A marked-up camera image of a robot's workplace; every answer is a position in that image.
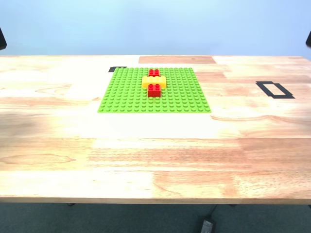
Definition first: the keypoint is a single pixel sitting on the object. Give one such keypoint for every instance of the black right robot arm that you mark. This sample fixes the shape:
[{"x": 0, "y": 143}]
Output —
[{"x": 309, "y": 41}]

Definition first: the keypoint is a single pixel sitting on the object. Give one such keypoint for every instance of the black tape corner mark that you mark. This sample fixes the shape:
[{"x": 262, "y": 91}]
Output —
[{"x": 112, "y": 69}]

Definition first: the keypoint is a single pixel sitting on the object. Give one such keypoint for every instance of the black tape rectangle outline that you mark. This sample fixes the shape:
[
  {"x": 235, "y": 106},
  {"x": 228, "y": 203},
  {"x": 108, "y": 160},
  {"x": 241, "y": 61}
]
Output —
[{"x": 267, "y": 90}]

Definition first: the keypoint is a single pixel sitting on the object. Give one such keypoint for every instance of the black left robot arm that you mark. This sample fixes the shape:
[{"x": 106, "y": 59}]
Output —
[{"x": 2, "y": 40}]

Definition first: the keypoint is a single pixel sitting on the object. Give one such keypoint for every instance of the yellow toy brick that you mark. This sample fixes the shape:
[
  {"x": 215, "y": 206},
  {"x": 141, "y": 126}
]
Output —
[{"x": 145, "y": 82}]

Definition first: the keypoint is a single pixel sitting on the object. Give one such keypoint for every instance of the grey power adapter box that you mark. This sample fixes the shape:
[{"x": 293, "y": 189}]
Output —
[{"x": 206, "y": 227}]

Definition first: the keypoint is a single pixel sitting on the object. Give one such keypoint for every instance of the red toy brick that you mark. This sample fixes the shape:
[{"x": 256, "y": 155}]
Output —
[
  {"x": 154, "y": 72},
  {"x": 154, "y": 92}
]

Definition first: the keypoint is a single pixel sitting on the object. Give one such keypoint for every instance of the green studded baseplate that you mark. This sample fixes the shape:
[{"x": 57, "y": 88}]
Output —
[{"x": 126, "y": 97}]

